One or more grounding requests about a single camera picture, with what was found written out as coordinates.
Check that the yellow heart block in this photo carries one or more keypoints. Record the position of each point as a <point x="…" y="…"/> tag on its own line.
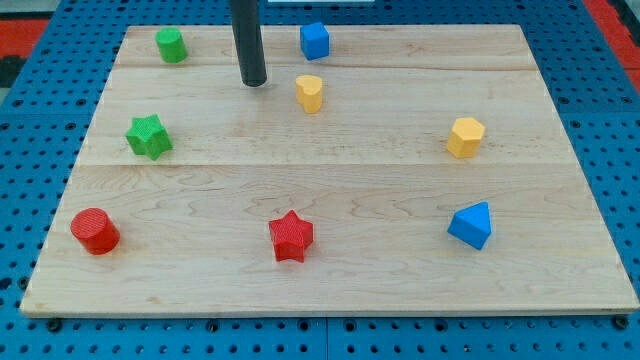
<point x="309" y="93"/>

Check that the red star block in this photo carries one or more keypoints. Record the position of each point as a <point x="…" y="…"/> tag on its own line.
<point x="291" y="236"/>

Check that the light wooden board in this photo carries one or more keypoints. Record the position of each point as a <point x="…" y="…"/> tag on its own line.
<point x="370" y="170"/>

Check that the blue cube block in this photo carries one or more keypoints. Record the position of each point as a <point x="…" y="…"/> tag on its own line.
<point x="314" y="41"/>

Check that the yellow hexagon block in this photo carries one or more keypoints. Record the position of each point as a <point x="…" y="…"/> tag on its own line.
<point x="465" y="137"/>

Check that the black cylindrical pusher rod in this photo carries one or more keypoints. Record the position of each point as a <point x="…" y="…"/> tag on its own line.
<point x="248" y="41"/>

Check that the blue triangular prism block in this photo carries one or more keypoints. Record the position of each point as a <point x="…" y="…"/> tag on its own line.
<point x="472" y="225"/>

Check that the green star block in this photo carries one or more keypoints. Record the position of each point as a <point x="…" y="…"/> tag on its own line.
<point x="147" y="136"/>

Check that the green cylinder block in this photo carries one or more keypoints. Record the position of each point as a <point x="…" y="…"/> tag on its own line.
<point x="171" y="46"/>

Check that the red cylinder block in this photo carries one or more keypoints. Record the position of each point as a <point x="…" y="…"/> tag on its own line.
<point x="95" y="231"/>

